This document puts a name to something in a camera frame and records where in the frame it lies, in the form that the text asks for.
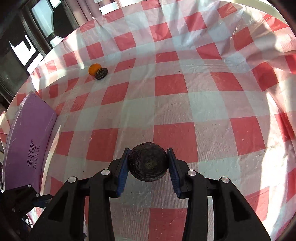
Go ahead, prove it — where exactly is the dark window frame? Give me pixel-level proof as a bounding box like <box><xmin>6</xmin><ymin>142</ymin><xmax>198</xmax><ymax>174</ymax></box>
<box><xmin>0</xmin><ymin>0</ymin><xmax>93</xmax><ymax>102</ymax></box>

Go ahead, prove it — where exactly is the red white checkered tablecloth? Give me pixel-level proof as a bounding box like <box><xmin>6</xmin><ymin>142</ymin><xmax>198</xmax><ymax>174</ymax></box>
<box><xmin>0</xmin><ymin>0</ymin><xmax>296</xmax><ymax>241</ymax></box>

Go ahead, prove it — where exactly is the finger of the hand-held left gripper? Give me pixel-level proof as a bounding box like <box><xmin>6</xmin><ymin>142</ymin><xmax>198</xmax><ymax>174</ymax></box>
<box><xmin>33</xmin><ymin>194</ymin><xmax>55</xmax><ymax>208</ymax></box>

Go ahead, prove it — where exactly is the dark water chestnut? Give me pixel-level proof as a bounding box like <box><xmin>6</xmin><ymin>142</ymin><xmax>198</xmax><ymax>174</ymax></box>
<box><xmin>128</xmin><ymin>142</ymin><xmax>168</xmax><ymax>182</ymax></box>
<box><xmin>95</xmin><ymin>68</ymin><xmax>109</xmax><ymax>80</ymax></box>

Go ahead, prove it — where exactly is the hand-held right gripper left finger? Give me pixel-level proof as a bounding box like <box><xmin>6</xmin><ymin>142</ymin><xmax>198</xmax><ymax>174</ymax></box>
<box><xmin>29</xmin><ymin>147</ymin><xmax>130</xmax><ymax>241</ymax></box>

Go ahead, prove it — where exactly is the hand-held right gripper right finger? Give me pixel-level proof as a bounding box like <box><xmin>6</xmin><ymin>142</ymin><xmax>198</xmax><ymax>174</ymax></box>
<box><xmin>166</xmin><ymin>147</ymin><xmax>271</xmax><ymax>241</ymax></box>

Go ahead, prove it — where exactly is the small tangerine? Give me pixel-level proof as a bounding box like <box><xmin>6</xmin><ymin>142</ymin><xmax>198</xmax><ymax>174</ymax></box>
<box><xmin>88</xmin><ymin>63</ymin><xmax>102</xmax><ymax>76</ymax></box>

